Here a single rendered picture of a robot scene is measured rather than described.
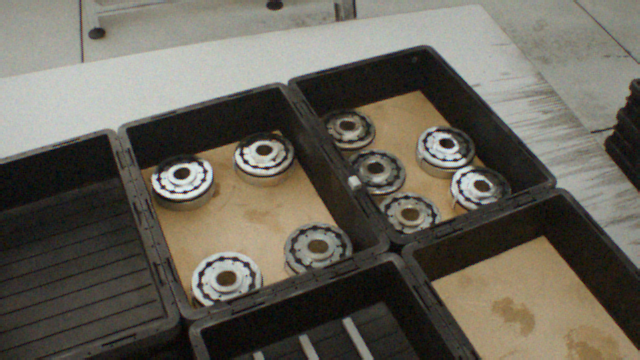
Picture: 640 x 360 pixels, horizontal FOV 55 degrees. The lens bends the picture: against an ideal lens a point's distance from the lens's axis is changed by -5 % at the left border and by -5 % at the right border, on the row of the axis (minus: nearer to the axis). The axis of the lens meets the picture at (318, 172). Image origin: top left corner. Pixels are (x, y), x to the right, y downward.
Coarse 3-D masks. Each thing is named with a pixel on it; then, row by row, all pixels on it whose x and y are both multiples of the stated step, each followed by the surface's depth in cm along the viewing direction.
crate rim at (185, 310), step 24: (240, 96) 109; (288, 96) 110; (144, 120) 105; (120, 144) 101; (336, 168) 98; (144, 192) 94; (384, 240) 89; (168, 264) 87; (336, 264) 86; (264, 288) 83; (192, 312) 80; (216, 312) 80
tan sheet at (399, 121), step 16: (400, 96) 126; (416, 96) 126; (368, 112) 122; (384, 112) 123; (400, 112) 123; (416, 112) 123; (432, 112) 123; (384, 128) 119; (400, 128) 120; (416, 128) 120; (384, 144) 117; (400, 144) 117; (416, 144) 117; (416, 176) 111; (432, 176) 111; (416, 192) 109; (432, 192) 109; (448, 192) 109; (448, 208) 106
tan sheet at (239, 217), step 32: (224, 160) 113; (224, 192) 107; (256, 192) 108; (288, 192) 108; (160, 224) 102; (192, 224) 103; (224, 224) 103; (256, 224) 103; (288, 224) 103; (192, 256) 98; (256, 256) 99
